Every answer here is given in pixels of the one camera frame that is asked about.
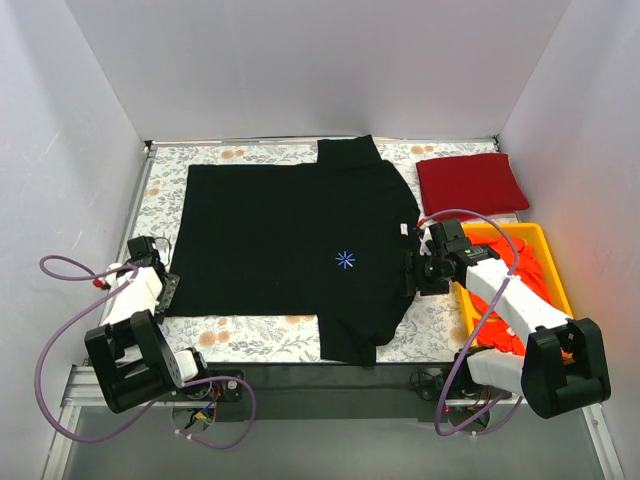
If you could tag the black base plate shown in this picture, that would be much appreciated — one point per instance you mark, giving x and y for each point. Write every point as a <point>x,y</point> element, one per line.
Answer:
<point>326,391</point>

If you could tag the yellow plastic bin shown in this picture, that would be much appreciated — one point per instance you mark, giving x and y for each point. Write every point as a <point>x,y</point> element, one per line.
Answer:
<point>533,236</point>

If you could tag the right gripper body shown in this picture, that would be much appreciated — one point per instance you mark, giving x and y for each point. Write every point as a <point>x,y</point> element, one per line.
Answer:
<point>415,268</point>

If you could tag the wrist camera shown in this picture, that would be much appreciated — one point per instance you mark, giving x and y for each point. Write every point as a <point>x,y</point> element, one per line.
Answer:
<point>165,247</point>
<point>443,238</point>

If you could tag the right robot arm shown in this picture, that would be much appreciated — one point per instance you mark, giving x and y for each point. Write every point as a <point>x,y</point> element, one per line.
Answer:
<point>564,366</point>

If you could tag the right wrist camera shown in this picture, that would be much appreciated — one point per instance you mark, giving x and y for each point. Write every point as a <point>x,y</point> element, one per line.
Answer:
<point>443,238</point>

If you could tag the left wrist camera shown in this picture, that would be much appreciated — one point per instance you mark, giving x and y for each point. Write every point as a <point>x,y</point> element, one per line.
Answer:
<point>165,247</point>

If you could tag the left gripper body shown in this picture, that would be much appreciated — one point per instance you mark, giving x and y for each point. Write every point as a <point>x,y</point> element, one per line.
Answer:
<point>167,288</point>

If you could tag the orange t-shirt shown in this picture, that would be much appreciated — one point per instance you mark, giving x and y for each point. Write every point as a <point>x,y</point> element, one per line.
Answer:
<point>495,332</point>

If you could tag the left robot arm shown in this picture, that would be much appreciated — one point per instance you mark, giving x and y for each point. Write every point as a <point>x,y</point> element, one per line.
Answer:
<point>131,358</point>

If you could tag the folded red t-shirt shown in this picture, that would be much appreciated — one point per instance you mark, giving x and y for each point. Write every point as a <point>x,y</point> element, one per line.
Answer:
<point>483,183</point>

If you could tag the black t-shirt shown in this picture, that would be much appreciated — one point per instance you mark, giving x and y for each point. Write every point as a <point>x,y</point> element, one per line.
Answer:
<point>327,238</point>

